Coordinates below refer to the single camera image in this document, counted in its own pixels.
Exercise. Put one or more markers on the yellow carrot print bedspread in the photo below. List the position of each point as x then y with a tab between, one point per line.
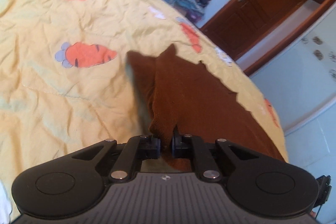
65	85

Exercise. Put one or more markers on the brown wooden door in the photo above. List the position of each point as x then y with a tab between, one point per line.
238	26

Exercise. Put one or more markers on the brown knitted sweater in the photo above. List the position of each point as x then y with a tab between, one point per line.
186	97

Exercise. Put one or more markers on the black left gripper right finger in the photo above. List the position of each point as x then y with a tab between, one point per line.
255	182

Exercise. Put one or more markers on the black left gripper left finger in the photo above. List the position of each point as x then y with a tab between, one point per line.
72	184

